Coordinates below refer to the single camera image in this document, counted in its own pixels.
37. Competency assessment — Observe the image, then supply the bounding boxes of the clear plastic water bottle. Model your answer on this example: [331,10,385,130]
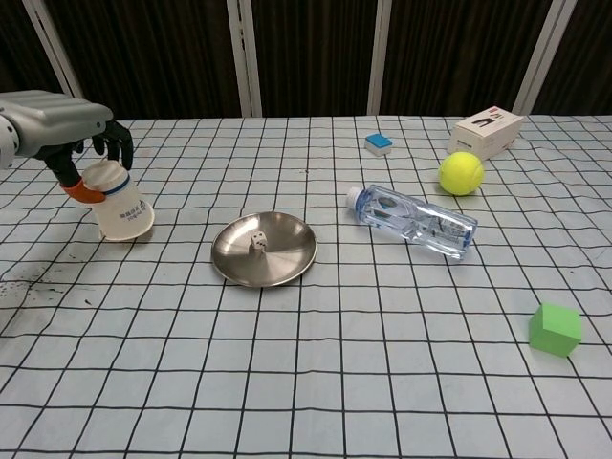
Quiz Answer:
[345,185,479,262]

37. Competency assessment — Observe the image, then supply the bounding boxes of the white cardboard product box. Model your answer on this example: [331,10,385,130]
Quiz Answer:
[447,105,525,162]

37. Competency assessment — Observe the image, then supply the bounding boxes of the small blue white eraser block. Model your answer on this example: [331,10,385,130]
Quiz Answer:
[364,133,394,157]

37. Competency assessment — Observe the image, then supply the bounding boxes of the green foam cube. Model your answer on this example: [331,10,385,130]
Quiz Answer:
[528,302,584,358]

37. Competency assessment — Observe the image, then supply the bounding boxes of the black pleated curtain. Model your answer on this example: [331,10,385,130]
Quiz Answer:
[0,0,612,123]

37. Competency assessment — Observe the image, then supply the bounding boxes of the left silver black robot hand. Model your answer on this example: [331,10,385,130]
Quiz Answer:
[0,89,134,205]

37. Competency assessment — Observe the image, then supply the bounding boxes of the round stainless steel plate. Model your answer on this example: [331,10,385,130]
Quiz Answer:
[210,211,318,288]

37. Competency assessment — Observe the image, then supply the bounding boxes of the white metal frame post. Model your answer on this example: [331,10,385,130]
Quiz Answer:
[366,0,402,116]
[513,0,578,116]
[22,0,93,120]
[226,0,263,118]

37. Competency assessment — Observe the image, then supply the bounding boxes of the white paper cup blue band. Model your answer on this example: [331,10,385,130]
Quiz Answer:
[80,160,157,243]

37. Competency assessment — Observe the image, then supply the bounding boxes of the yellow tennis ball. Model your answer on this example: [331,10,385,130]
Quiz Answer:
[438,150,486,196]

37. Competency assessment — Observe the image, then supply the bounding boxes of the light blue checkered tablecloth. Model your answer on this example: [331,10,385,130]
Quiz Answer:
[0,114,612,459]

